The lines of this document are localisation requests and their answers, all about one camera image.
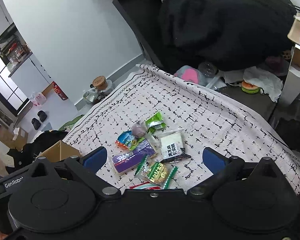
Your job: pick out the right black slipper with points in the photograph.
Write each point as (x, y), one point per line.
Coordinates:
(42, 116)

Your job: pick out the red white snack packet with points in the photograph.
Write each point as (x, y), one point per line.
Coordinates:
(145, 186)

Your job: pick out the green biscuit packet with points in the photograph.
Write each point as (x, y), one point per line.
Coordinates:
(155, 172)

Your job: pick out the black slipper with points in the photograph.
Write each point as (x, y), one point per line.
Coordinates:
(42, 116)
(36, 123)

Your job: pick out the black fleece blanket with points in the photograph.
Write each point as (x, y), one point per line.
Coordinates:
(230, 34)

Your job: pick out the red oil bottle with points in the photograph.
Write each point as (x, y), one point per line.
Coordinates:
(59, 92)

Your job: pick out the white black patterned tablecloth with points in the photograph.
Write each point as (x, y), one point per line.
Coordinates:
(207, 119)

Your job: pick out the black chair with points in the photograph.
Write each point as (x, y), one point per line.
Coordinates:
(142, 18)

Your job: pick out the white side table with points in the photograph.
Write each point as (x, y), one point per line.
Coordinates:
(291, 88)

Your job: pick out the white plastic bag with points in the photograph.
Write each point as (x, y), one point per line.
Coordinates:
(267, 81)

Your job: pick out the black clothes pile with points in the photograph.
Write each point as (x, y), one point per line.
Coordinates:
(31, 150)

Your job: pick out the left black slipper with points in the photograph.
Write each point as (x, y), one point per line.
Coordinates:
(36, 123)

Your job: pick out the cork lid glass jar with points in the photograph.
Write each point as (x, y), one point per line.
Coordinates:
(103, 85)

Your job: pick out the white kitchen cabinet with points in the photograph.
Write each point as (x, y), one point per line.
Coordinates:
(27, 72)

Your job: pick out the pink plastic bag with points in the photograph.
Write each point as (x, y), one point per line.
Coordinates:
(37, 99)

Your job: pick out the white black snack packet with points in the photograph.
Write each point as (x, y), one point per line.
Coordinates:
(172, 146)

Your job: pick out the blue orange snack packet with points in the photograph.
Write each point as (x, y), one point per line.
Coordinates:
(126, 140)

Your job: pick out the purple snack box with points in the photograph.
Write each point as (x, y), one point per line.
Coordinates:
(126, 161)

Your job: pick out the brown cardboard box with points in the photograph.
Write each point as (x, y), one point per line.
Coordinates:
(59, 151)

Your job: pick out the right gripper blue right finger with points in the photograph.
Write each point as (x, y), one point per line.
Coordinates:
(224, 170)

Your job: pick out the purple round snack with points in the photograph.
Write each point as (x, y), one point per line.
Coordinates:
(139, 129)

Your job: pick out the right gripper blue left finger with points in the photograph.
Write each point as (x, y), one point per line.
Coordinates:
(84, 170)

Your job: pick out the light green snack packet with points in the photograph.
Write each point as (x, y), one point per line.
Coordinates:
(154, 123)

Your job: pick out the watermelon plush toy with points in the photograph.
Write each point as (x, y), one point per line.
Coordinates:
(249, 88)

